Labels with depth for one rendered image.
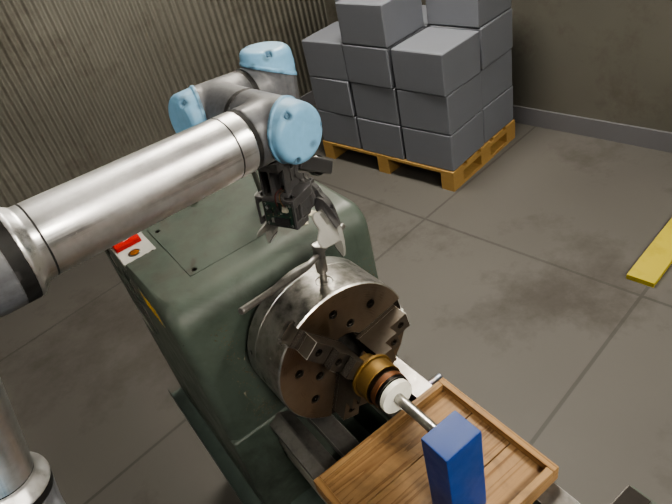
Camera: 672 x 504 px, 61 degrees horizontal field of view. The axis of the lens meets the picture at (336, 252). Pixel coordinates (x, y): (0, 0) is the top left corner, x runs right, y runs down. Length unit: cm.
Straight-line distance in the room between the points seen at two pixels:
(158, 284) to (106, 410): 175
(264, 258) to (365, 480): 49
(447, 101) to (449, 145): 27
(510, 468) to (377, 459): 26
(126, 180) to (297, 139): 20
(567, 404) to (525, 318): 47
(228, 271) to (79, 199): 62
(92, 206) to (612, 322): 240
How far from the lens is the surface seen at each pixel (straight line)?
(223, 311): 115
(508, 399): 241
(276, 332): 108
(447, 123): 334
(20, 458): 85
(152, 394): 285
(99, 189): 59
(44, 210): 58
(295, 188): 91
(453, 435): 98
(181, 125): 79
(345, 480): 123
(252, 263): 117
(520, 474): 121
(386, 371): 107
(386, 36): 337
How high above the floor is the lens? 193
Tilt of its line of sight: 37 degrees down
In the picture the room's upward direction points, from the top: 14 degrees counter-clockwise
